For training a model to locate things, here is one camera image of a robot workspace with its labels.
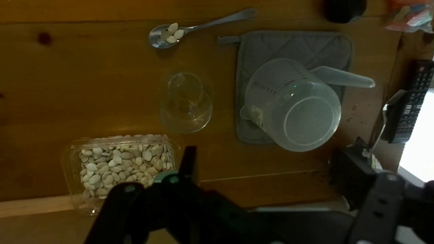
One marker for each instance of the clear plastic container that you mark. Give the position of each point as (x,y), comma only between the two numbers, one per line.
(73,169)

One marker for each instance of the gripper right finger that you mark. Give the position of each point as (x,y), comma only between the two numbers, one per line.
(379,203)

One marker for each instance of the heap of white pumpkin seeds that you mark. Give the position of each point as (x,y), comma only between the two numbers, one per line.
(115,166)

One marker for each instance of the colourful plastic packet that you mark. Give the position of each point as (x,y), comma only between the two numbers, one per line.
(412,15)

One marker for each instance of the few white pumpkin seeds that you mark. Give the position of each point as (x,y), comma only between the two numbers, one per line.
(173,32)

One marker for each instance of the clear drinking glass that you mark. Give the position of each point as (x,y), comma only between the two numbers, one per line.
(185,105)

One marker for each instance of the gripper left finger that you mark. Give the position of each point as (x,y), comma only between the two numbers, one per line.
(169,203)

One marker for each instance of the translucent plastic measuring jug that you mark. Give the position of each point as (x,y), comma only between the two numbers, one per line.
(298,112)

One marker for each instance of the grey quilted pot holder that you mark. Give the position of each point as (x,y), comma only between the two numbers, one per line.
(271,45)

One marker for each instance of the metal spoon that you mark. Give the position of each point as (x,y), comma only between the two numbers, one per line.
(217,22)

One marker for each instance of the round black object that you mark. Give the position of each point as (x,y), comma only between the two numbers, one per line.
(344,10)

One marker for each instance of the metal fork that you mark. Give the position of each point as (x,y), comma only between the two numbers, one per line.
(393,101)

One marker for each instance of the black remote control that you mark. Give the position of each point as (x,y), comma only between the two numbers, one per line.
(412,105)

